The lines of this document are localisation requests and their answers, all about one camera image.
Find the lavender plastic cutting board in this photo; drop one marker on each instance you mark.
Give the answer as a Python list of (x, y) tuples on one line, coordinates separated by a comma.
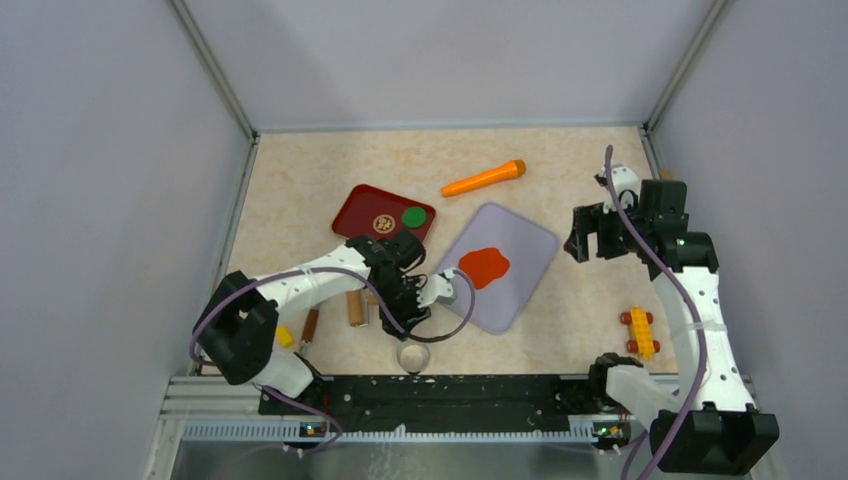
[(505, 255)]

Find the orange plastic rolling pin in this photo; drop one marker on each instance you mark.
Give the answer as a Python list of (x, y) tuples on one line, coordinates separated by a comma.
[(511, 170)]

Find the dark red lacquer tray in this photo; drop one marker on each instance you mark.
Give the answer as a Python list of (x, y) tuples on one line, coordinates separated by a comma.
[(375, 212)]

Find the wooden double-ended dough roller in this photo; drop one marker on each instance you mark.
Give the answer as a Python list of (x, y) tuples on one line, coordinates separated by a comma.
[(362, 308)]

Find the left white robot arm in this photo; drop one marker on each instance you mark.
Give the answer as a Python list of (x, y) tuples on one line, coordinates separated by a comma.
[(238, 326)]

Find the metal scraper wooden handle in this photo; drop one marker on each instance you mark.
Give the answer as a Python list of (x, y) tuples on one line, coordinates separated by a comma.
[(308, 331)]

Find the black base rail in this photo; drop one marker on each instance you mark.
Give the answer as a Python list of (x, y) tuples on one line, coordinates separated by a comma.
[(459, 404)]

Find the yellow toy car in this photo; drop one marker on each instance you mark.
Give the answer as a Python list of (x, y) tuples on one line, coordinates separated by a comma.
[(641, 341)]

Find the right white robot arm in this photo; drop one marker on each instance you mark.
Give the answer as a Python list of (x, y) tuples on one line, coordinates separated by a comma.
[(713, 425)]

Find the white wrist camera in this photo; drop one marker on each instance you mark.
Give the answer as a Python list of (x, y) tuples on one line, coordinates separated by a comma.
[(438, 289), (619, 180)]

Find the green dough disc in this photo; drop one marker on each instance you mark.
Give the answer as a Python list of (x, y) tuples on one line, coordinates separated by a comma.
[(414, 217)]

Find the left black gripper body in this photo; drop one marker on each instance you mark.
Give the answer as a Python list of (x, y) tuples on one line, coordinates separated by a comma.
[(402, 299)]

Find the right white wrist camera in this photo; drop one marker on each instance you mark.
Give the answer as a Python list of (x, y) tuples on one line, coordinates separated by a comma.
[(619, 180)]

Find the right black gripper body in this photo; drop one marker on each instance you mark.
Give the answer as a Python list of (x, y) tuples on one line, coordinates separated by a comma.
[(613, 238)]

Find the orange-red dough lump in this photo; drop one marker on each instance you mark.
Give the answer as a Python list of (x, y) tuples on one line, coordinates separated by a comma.
[(484, 266)]

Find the small yellow block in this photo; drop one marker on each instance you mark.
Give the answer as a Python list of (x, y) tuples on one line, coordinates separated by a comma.
[(284, 338)]

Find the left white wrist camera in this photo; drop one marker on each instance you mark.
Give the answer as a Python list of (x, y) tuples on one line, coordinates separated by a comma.
[(438, 289)]

